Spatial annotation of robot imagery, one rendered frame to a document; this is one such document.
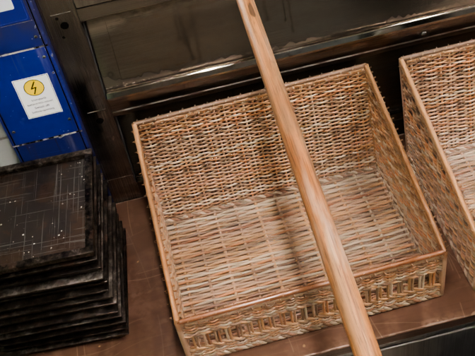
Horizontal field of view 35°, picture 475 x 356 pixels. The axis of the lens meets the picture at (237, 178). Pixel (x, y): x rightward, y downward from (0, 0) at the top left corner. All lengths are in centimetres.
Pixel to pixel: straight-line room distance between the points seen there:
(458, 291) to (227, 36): 72
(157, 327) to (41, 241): 34
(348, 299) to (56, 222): 77
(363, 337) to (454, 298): 80
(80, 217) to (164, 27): 44
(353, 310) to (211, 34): 89
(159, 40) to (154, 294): 56
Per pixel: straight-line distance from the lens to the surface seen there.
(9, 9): 153
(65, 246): 147
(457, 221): 164
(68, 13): 157
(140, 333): 167
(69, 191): 157
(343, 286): 90
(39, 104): 167
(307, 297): 151
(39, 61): 160
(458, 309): 164
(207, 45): 164
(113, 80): 165
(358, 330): 87
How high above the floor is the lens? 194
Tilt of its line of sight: 46 degrees down
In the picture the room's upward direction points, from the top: 12 degrees counter-clockwise
